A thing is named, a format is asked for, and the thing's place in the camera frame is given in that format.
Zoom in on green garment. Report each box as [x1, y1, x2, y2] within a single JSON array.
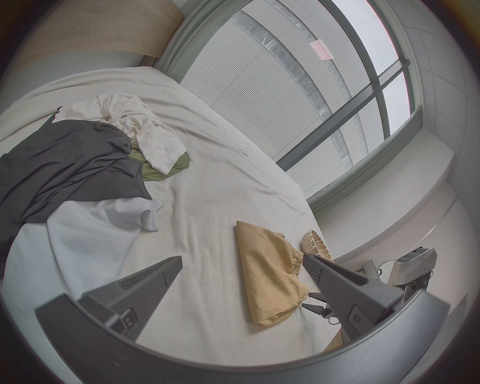
[[129, 148, 190, 182]]

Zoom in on black garment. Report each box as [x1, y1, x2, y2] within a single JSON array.
[[0, 119, 153, 241]]

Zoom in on bed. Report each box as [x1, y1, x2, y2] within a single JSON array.
[[0, 0, 344, 366]]

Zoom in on blue-green curtain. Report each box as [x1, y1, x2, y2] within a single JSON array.
[[154, 0, 244, 81]]

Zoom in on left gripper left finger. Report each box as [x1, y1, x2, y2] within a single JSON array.
[[80, 256, 184, 341]]

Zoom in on pale blue garment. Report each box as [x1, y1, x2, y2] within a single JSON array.
[[46, 197, 165, 297]]

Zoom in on white garment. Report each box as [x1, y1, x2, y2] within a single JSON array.
[[52, 94, 188, 175]]

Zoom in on round woven basket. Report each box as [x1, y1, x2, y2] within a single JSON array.
[[301, 229, 334, 263]]

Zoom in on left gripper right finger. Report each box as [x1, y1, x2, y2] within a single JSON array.
[[302, 253, 409, 341]]

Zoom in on window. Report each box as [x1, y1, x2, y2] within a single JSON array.
[[180, 0, 422, 199]]

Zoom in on tan shorts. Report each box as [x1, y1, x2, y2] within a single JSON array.
[[235, 220, 312, 328]]

